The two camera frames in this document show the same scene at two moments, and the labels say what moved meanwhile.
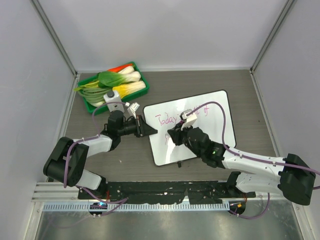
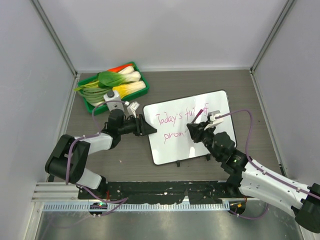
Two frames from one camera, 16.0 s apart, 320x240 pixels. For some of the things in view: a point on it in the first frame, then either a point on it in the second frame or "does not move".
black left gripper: x=142 y=129 does not move
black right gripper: x=177 y=132 to x=197 y=130
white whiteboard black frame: x=209 y=119 does not move
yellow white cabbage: x=126 y=89 does not move
